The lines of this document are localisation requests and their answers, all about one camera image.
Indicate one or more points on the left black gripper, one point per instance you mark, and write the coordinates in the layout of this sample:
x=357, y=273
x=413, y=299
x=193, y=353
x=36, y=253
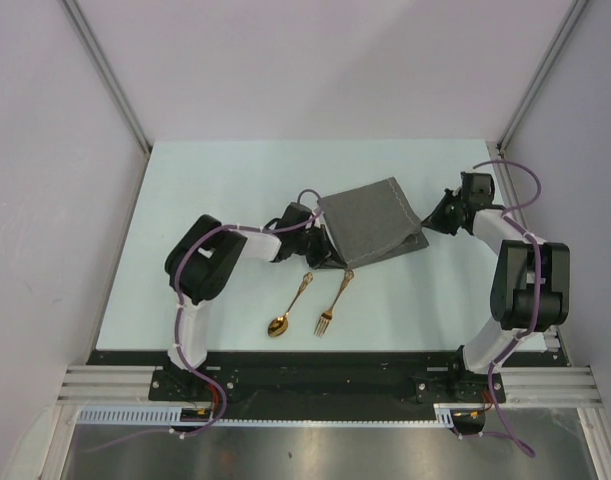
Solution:
x=327, y=256

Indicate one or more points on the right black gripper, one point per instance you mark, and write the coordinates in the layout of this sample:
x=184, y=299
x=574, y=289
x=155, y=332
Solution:
x=435, y=219

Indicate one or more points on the grey cloth napkin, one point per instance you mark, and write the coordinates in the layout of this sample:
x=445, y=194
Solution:
x=372, y=223

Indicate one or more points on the gold fork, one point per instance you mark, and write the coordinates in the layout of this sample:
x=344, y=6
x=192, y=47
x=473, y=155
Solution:
x=326, y=316

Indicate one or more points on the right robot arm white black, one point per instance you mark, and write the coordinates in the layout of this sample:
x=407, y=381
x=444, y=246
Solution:
x=531, y=283

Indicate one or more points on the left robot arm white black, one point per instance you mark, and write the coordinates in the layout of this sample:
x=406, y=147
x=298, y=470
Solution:
x=202, y=262

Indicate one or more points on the gold spoon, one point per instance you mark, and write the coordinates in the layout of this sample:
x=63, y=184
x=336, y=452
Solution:
x=280, y=324

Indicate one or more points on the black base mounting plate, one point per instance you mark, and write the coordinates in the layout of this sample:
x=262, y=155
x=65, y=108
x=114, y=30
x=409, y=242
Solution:
x=327, y=387

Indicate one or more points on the right aluminium side rail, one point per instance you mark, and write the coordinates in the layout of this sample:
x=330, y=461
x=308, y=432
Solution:
x=507, y=177

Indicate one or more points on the front aluminium frame rail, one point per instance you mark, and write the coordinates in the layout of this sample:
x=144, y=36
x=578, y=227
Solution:
x=524, y=387

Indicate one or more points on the right aluminium frame post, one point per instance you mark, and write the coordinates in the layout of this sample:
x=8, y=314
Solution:
x=562, y=36

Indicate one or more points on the aluminium frame post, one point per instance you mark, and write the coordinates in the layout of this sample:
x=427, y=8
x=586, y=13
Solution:
x=99, y=60
x=562, y=36

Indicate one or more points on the left aluminium frame post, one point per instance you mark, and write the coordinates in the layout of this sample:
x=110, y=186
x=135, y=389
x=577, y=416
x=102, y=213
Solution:
x=99, y=60

